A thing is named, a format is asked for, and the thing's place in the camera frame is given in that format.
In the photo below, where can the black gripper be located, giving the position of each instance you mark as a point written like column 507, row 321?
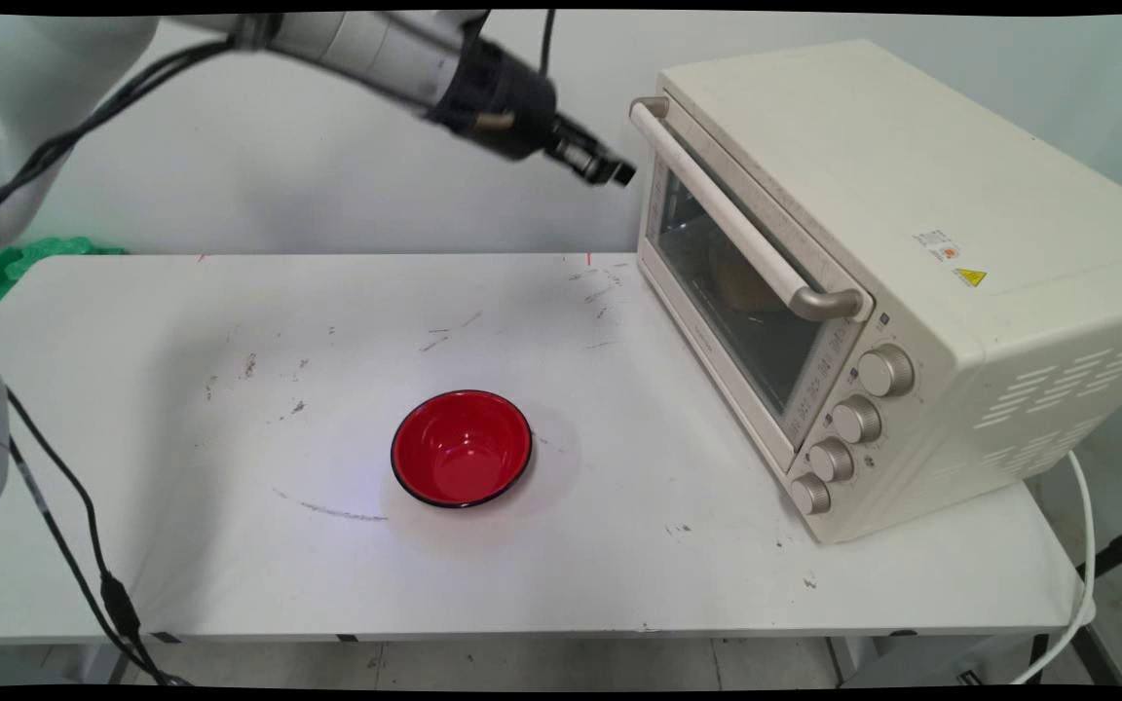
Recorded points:
column 503, row 102

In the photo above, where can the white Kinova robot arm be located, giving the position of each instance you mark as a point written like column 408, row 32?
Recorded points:
column 356, row 44

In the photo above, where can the red bowl with black rim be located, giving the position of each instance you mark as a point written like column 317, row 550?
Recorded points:
column 459, row 453

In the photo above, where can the cream toaster oven body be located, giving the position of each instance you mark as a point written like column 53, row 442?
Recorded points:
column 912, row 166

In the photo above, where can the silver oven knob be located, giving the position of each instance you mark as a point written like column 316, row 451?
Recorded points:
column 857, row 420
column 810, row 495
column 832, row 461
column 887, row 371

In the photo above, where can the black tripod stand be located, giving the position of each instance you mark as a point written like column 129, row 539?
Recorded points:
column 1121, row 550

